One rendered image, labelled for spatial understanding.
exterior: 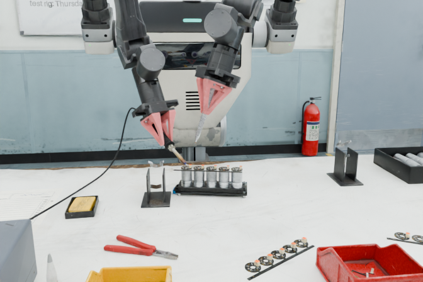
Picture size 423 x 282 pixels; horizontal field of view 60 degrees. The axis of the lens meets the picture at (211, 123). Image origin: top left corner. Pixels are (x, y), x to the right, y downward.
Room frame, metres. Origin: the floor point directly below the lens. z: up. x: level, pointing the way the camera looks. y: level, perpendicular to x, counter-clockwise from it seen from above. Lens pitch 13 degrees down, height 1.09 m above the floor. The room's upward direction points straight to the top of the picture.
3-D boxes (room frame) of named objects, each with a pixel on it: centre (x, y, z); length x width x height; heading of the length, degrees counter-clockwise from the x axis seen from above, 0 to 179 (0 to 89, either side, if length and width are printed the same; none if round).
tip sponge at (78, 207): (0.70, 0.26, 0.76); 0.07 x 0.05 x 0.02; 10
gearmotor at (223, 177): (0.77, -0.03, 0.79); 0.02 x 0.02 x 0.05
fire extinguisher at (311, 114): (3.37, -0.94, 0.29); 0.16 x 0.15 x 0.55; 97
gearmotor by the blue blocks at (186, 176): (0.78, 0.06, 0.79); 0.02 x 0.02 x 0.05
